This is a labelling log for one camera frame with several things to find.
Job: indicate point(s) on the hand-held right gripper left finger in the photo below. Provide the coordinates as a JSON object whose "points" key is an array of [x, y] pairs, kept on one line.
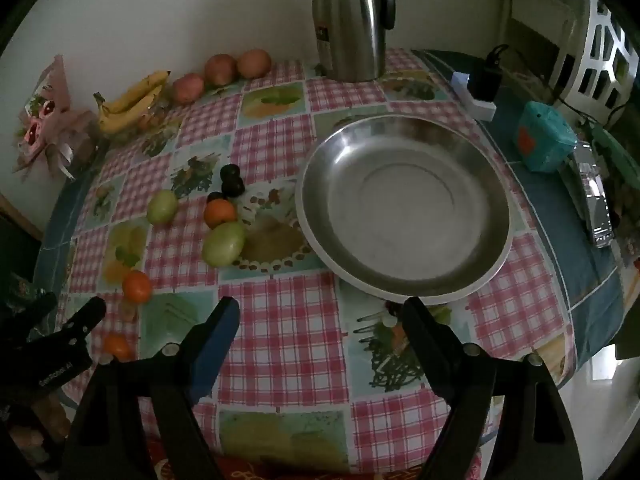
{"points": [[220, 340]]}

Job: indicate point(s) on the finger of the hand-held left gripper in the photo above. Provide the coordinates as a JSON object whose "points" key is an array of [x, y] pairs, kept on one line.
{"points": [[75, 327], [30, 315]]}

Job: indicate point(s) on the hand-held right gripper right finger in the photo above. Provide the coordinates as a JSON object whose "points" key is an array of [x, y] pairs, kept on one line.
{"points": [[425, 340]]}

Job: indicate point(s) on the orange mandarin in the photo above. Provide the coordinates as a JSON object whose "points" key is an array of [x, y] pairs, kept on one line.
{"points": [[117, 346], [136, 285], [220, 212]]}

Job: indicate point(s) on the large green jujube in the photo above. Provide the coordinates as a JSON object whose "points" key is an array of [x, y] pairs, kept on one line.
{"points": [[224, 243]]}

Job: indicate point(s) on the round stainless steel plate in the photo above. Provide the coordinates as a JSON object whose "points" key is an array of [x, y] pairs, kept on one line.
{"points": [[400, 210]]}

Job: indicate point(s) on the dark plum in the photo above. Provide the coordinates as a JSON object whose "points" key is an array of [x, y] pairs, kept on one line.
{"points": [[233, 188], [230, 171], [214, 197]]}

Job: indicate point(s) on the small green jujube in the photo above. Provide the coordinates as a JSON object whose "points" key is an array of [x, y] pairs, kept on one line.
{"points": [[161, 206]]}

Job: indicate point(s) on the pink checked printed tablecloth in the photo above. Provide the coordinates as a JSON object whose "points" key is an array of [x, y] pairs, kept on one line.
{"points": [[280, 310]]}

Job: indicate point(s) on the pink wrapped flower bouquet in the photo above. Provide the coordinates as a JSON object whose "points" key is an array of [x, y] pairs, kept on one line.
{"points": [[42, 115]]}

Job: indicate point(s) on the silver foil packet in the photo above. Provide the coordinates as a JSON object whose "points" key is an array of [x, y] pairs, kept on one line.
{"points": [[592, 195]]}

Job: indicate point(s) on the teal box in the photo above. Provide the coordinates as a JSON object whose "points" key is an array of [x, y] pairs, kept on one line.
{"points": [[542, 135]]}

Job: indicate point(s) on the red apple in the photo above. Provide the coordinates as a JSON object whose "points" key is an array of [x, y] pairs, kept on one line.
{"points": [[254, 62], [220, 69], [189, 88]]}

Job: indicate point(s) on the white power strip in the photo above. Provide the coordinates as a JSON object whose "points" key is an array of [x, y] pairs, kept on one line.
{"points": [[459, 82]]}

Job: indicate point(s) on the black charger plug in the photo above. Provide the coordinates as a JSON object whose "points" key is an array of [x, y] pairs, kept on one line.
{"points": [[485, 80]]}

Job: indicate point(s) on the stainless steel thermos jug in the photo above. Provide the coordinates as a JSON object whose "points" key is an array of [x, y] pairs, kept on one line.
{"points": [[350, 25]]}

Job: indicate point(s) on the white plastic basket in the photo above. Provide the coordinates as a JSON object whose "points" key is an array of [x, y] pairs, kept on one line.
{"points": [[600, 50]]}

